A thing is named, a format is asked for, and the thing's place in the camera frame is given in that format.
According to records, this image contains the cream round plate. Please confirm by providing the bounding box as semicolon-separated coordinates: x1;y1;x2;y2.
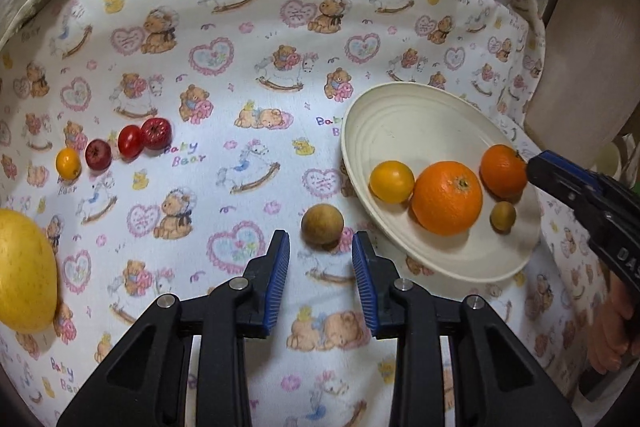
341;82;543;283

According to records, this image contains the red hawthorn fruit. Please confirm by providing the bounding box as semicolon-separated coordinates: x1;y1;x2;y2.
140;117;173;151

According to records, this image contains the brown longan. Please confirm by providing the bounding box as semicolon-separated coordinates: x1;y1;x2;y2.
489;201;517;234
301;203;345;250

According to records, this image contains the smooth orange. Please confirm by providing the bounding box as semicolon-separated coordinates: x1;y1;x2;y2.
411;161;484;237

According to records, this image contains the person's right hand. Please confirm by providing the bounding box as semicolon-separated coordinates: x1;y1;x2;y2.
587;279;640;375

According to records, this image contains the cream paper cup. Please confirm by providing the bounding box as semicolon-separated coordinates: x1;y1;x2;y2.
595;141;623;180

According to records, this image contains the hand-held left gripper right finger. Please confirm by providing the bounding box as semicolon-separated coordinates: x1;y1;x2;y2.
351;231;583;427

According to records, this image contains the large yellow apple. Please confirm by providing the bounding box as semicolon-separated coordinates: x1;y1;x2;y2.
0;208;59;334

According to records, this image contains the dark red small fruit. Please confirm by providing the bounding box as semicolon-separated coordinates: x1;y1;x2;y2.
85;139;112;170

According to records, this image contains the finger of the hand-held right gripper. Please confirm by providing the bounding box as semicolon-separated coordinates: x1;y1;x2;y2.
527;154;598;210
542;150;620;188

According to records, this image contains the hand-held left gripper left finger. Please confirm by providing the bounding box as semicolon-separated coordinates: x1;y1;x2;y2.
56;229;291;427

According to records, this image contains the dark orange mandarin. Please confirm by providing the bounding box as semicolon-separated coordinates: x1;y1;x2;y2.
480;144;529;200

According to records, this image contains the small yellow cherry tomato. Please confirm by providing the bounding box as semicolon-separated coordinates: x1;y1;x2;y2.
55;148;82;180

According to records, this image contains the bear print tablecloth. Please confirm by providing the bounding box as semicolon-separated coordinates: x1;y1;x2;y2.
0;0;616;427

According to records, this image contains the red cherry tomato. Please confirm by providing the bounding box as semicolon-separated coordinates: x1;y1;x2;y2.
118;125;143;158

